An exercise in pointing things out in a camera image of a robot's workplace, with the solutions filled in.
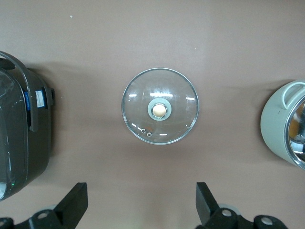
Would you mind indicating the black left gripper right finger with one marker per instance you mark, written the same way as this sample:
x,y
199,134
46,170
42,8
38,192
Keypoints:
x,y
207,207

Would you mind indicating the black rice cooker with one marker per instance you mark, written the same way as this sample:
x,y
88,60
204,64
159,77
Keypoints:
x,y
19,119

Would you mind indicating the round glass pot lid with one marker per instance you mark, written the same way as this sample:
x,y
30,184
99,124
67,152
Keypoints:
x,y
159,111

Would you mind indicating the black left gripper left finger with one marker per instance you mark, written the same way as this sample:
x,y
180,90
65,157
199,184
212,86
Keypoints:
x,y
71,210

